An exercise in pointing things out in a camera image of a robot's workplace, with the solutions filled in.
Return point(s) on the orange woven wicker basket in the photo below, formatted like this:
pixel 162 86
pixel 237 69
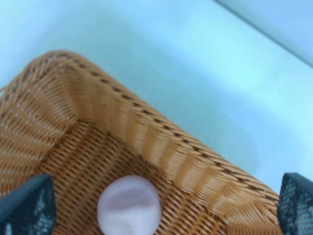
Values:
pixel 64 116

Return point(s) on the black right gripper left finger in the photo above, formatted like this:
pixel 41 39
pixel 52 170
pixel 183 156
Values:
pixel 30 209

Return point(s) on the pink peach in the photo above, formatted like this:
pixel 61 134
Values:
pixel 129 206

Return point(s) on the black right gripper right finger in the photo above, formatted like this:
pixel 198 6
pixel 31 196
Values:
pixel 295 205

